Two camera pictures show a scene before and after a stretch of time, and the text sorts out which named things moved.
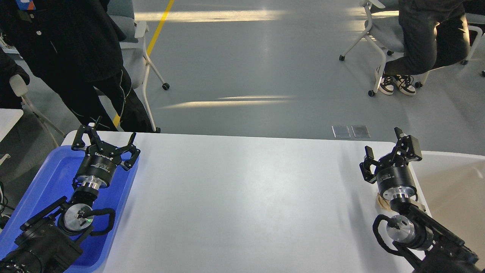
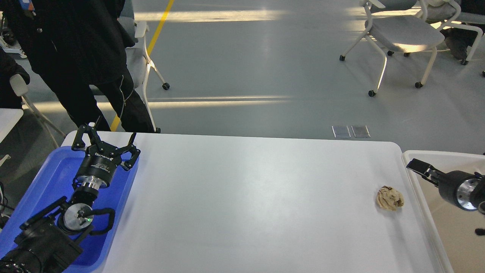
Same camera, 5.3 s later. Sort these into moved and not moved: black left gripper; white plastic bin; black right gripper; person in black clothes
Moved: black right gripper
Not moved: person in black clothes; black left gripper; white plastic bin
